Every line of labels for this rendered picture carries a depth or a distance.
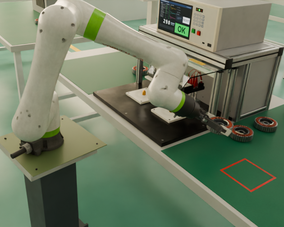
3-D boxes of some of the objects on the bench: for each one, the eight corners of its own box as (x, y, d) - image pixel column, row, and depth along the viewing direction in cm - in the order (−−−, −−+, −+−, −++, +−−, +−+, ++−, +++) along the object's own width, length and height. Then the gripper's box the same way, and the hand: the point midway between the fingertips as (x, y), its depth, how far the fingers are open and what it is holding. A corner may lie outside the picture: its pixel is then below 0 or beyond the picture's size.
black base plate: (161, 147, 153) (161, 143, 151) (93, 95, 198) (93, 91, 197) (231, 121, 178) (232, 117, 177) (156, 80, 223) (156, 77, 222)
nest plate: (168, 123, 168) (169, 121, 167) (150, 111, 179) (150, 109, 178) (191, 115, 176) (191, 114, 175) (172, 104, 187) (172, 102, 186)
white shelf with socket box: (140, 59, 259) (143, -4, 238) (115, 46, 285) (115, -12, 264) (175, 52, 278) (180, -6, 257) (148, 41, 304) (151, -13, 283)
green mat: (280, 244, 107) (280, 243, 107) (160, 151, 150) (160, 150, 150) (400, 154, 157) (400, 154, 157) (285, 103, 200) (285, 103, 200)
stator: (234, 128, 171) (235, 121, 169) (255, 135, 165) (257, 129, 164) (224, 137, 163) (226, 130, 161) (247, 145, 157) (249, 138, 155)
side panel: (235, 122, 177) (247, 63, 162) (231, 120, 179) (242, 61, 164) (268, 110, 192) (282, 55, 177) (263, 107, 194) (277, 53, 179)
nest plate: (140, 104, 185) (140, 102, 184) (125, 94, 196) (125, 92, 195) (162, 98, 193) (162, 96, 192) (146, 89, 204) (146, 87, 203)
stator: (139, 77, 225) (139, 71, 224) (128, 71, 233) (129, 66, 231) (151, 74, 232) (152, 68, 230) (141, 69, 239) (141, 64, 238)
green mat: (88, 94, 198) (88, 94, 198) (48, 63, 241) (48, 62, 241) (203, 68, 248) (203, 67, 248) (153, 46, 291) (153, 45, 291)
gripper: (170, 102, 148) (204, 120, 160) (194, 129, 129) (231, 147, 141) (180, 88, 147) (214, 107, 158) (206, 113, 127) (243, 133, 139)
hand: (219, 124), depth 148 cm, fingers closed on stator, 11 cm apart
